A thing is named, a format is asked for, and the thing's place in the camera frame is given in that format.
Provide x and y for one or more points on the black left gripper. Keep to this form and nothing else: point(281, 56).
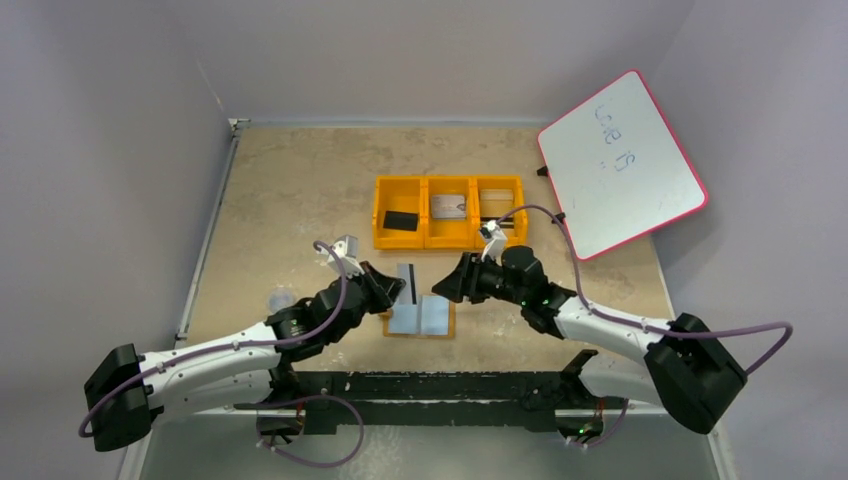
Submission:
point(371, 290)

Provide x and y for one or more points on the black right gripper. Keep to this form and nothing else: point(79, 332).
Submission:
point(471, 278)

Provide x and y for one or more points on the striped card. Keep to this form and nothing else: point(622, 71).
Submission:
point(408, 294)

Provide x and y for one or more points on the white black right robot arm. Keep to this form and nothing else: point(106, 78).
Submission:
point(677, 365)

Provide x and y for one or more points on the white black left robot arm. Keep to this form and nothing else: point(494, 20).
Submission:
point(129, 390)

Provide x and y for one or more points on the black card in bin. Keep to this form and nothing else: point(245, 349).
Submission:
point(400, 221)

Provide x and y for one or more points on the silver striped card middle bin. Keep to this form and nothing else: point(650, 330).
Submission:
point(448, 207)

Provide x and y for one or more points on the yellow plastic sorting bin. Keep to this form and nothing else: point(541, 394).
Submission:
point(412, 194)

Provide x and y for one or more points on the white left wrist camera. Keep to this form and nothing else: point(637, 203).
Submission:
point(343, 259)

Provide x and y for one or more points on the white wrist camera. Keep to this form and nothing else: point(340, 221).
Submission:
point(343, 259)
point(494, 239)

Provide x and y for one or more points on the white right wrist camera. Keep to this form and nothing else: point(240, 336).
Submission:
point(494, 239)

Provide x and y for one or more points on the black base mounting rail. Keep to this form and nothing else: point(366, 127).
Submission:
point(318, 402)

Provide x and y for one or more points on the white board with pink frame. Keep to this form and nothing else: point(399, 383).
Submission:
point(617, 168)

